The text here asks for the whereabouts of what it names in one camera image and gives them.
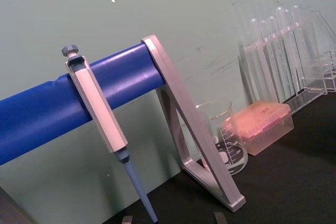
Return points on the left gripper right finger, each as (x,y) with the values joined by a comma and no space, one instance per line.
(220,218)

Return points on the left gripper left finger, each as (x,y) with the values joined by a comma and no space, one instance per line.
(127,220)

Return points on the clear glass beaker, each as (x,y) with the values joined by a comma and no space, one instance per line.
(232,155)

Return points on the black table cloth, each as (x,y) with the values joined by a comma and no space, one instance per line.
(288,182)

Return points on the pink translucent tip box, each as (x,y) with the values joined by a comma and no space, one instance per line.
(262,121)

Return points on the grey white pipette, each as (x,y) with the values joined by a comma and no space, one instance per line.
(97,106)

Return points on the pipette stand with blue bar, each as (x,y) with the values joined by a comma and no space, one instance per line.
(39,113)

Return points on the clear acrylic test tube rack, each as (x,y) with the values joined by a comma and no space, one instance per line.
(311,58)

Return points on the small clear acrylic stand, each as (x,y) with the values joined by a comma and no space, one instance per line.
(331,66)

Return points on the clear test tube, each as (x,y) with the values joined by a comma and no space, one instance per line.
(296,15)
(255,32)
(272,27)
(280,19)
(287,19)
(264,31)

